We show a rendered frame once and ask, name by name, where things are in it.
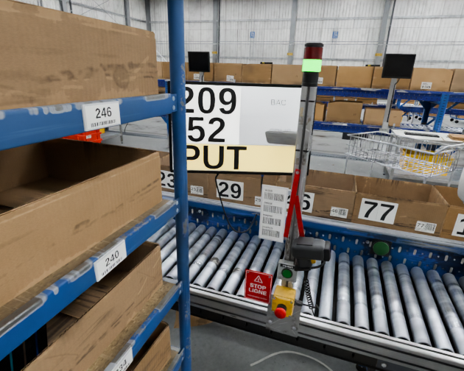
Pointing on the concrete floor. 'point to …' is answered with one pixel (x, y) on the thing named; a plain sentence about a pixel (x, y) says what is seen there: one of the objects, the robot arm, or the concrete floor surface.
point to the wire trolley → (409, 155)
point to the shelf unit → (26, 130)
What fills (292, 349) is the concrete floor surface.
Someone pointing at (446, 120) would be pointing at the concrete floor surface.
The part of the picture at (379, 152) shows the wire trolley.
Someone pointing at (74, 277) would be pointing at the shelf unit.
